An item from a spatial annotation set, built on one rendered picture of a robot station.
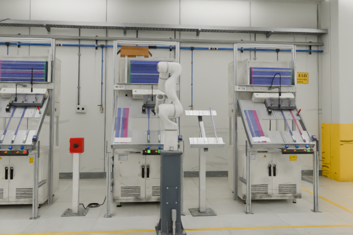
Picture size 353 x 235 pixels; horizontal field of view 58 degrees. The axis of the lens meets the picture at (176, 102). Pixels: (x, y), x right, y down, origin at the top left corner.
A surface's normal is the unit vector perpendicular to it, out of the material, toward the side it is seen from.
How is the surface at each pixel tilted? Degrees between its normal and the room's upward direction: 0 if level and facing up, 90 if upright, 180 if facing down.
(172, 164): 90
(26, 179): 90
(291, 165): 90
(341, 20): 90
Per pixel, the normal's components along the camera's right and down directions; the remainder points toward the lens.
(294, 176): 0.09, -0.03
